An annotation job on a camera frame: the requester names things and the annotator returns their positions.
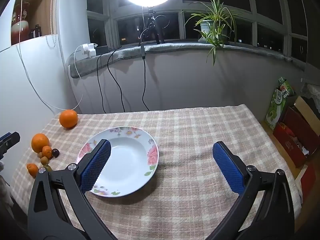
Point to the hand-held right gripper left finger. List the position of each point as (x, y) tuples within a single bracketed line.
[(96, 166)]

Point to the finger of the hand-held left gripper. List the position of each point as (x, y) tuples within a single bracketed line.
[(11, 143), (5, 137)]

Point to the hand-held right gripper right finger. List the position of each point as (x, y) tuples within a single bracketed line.
[(228, 166)]

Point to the large orange with stem nub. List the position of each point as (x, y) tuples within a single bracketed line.
[(40, 142)]

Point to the white floral plate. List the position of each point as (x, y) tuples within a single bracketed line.
[(127, 160)]

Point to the small tangerine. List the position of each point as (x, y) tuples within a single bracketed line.
[(32, 169), (47, 152)]

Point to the large round orange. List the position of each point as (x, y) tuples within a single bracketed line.
[(68, 118)]

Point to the checked beige tablecloth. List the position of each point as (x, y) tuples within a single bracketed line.
[(190, 180)]

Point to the white cabinet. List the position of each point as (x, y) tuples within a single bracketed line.
[(30, 85)]

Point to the red cardboard box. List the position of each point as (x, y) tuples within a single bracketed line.
[(292, 135)]

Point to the green printed bag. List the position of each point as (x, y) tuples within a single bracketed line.
[(277, 105)]

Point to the brown cardboard box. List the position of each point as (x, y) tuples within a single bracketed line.
[(303, 107)]

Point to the dark bottle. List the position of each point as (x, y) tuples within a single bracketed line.
[(36, 32)]

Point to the red ceramic vase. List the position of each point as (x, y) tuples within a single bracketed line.
[(20, 27)]

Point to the black power adapter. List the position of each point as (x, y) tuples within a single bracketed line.
[(102, 50)]

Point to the white charger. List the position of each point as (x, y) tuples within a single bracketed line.
[(89, 50)]

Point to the potted spider plant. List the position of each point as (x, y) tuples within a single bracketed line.
[(215, 27)]

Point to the window frame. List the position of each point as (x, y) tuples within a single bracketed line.
[(110, 12)]

